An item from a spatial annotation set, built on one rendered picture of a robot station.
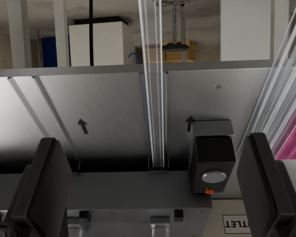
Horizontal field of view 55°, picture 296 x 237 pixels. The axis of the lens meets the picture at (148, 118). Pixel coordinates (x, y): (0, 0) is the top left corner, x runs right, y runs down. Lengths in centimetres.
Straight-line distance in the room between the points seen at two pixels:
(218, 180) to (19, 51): 51
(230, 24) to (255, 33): 27
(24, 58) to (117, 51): 352
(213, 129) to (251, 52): 295
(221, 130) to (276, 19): 70
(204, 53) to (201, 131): 759
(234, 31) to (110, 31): 179
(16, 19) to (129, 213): 48
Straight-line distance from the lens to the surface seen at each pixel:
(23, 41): 68
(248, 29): 326
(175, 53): 679
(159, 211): 35
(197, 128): 28
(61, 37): 93
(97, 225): 41
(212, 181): 30
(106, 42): 422
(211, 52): 786
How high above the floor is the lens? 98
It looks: 7 degrees up
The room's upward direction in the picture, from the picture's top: 178 degrees clockwise
